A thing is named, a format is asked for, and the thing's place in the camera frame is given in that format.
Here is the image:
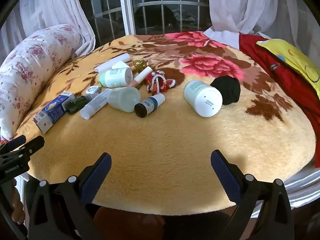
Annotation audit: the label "red knot ornament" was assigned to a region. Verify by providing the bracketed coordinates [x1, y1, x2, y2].
[145, 70, 177, 92]

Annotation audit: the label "translucent plastic cup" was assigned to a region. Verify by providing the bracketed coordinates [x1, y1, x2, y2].
[107, 87, 142, 113]

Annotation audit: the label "dark green bottle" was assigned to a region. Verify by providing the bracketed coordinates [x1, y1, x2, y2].
[65, 95, 89, 115]

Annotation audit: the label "person's left hand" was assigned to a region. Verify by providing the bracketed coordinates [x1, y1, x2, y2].
[10, 179, 26, 222]

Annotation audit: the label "white sheer curtain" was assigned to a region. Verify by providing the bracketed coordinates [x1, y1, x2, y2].
[204, 0, 320, 63]
[0, 0, 96, 55]

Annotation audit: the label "large white jar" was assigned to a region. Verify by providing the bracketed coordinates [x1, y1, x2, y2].
[184, 80, 223, 117]

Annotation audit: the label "yellow floral plush blanket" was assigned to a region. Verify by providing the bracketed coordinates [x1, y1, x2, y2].
[15, 31, 317, 209]

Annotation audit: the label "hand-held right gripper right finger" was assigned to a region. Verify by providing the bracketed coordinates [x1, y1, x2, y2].
[210, 149, 294, 240]

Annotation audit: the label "red cloth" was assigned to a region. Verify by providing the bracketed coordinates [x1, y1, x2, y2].
[239, 34, 320, 140]

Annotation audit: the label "white bottle with green cap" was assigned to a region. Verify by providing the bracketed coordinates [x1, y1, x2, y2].
[98, 67, 133, 88]

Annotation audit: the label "black sock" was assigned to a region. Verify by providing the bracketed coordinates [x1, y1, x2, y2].
[209, 76, 241, 105]

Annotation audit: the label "floral white cloth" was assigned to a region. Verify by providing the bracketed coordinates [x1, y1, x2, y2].
[0, 24, 83, 140]

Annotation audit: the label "pink lip gloss tube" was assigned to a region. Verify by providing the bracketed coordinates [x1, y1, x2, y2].
[126, 66, 153, 89]

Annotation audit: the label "orange plastic bin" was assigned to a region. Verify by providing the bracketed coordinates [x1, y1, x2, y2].
[94, 205, 165, 240]

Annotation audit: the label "window with white railing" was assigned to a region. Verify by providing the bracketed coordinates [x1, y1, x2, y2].
[77, 0, 211, 46]

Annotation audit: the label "blue and white box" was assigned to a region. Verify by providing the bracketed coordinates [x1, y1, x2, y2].
[34, 92, 75, 134]

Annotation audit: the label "white printed cream tube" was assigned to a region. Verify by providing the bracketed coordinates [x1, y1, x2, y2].
[80, 88, 113, 120]

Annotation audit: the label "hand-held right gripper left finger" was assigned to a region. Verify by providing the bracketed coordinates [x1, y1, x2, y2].
[25, 152, 113, 240]

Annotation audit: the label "plain white tube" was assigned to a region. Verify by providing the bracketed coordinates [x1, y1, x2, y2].
[94, 53, 130, 72]

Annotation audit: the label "gold hair clip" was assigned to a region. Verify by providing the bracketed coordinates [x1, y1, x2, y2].
[131, 60, 148, 72]

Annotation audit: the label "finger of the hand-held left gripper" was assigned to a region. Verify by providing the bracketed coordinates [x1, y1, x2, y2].
[0, 134, 27, 155]
[5, 136, 46, 167]

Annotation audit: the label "yellow printed pillow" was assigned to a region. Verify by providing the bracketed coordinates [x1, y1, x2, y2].
[256, 39, 320, 93]

